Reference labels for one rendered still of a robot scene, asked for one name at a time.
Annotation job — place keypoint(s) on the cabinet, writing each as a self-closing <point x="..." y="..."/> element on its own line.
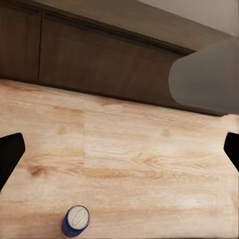
<point x="121" y="49"/>

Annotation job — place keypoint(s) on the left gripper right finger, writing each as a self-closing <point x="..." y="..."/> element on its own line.
<point x="231" y="148"/>

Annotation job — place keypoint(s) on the can of soda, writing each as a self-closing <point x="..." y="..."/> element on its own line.
<point x="75" y="221"/>

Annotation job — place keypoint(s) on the trash can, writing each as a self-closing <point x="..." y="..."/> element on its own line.
<point x="208" y="79"/>

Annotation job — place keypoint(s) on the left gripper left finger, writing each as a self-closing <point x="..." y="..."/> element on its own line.
<point x="12" y="148"/>

